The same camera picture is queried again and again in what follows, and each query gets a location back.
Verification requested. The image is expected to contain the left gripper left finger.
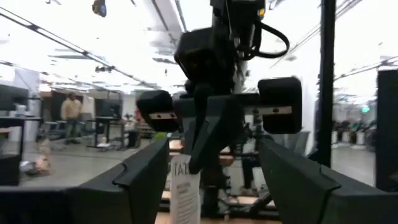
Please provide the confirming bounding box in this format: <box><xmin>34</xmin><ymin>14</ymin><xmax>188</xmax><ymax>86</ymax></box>
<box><xmin>0</xmin><ymin>139</ymin><xmax>170</xmax><ymax>224</ymax></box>

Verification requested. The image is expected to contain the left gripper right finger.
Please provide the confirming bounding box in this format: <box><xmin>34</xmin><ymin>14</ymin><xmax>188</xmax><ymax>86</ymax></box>
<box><xmin>259</xmin><ymin>139</ymin><xmax>398</xmax><ymax>224</ymax></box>

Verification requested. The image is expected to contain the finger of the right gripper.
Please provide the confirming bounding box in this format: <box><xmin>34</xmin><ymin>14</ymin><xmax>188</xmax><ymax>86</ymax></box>
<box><xmin>183</xmin><ymin>83</ymin><xmax>215</xmax><ymax>156</ymax></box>
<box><xmin>188</xmin><ymin>96</ymin><xmax>245</xmax><ymax>174</ymax></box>

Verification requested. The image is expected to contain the white orange Tazo tea bag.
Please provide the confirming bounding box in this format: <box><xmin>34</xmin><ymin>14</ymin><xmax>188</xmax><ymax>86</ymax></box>
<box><xmin>169</xmin><ymin>154</ymin><xmax>202</xmax><ymax>224</ymax></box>

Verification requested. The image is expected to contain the person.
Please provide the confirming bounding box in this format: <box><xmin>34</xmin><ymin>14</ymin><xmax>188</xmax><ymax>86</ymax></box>
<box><xmin>60</xmin><ymin>91</ymin><xmax>84</xmax><ymax>146</ymax></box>
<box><xmin>239</xmin><ymin>136</ymin><xmax>265</xmax><ymax>197</ymax></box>

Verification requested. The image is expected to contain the black ceiling spotlight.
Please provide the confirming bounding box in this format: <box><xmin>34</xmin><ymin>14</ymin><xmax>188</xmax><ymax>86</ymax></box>
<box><xmin>91</xmin><ymin>0</ymin><xmax>108</xmax><ymax>18</ymax></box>

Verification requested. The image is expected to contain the black computer monitor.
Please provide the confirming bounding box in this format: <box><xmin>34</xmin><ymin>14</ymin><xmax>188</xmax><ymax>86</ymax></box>
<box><xmin>0</xmin><ymin>84</ymin><xmax>29</xmax><ymax>111</ymax></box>

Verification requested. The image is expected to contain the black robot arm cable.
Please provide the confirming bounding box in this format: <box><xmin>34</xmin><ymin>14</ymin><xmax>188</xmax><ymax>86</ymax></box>
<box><xmin>244</xmin><ymin>21</ymin><xmax>290</xmax><ymax>60</ymax></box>

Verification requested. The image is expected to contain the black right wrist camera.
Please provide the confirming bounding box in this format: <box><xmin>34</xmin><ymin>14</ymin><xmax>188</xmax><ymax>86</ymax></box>
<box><xmin>173</xmin><ymin>26</ymin><xmax>237</xmax><ymax>94</ymax></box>

